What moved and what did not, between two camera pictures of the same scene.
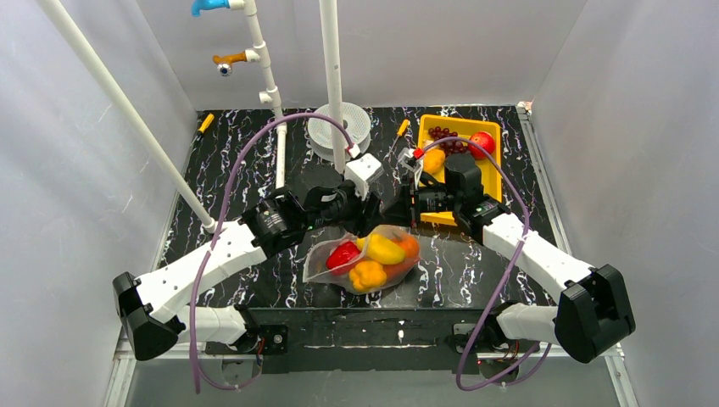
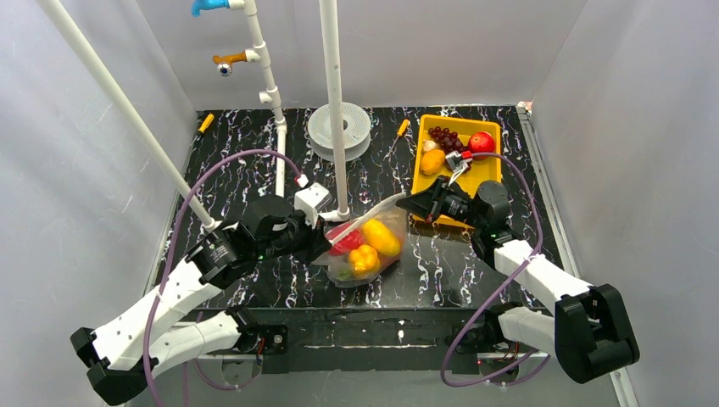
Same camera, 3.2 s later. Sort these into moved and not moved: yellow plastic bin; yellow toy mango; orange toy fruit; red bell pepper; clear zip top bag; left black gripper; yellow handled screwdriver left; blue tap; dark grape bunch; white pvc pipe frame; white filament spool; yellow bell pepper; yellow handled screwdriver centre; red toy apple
Moved: yellow toy mango; red bell pepper; clear zip top bag; yellow bell pepper; left black gripper
Not moved: white filament spool; red toy apple; orange toy fruit; yellow plastic bin; dark grape bunch; white pvc pipe frame; yellow handled screwdriver centre; yellow handled screwdriver left; blue tap
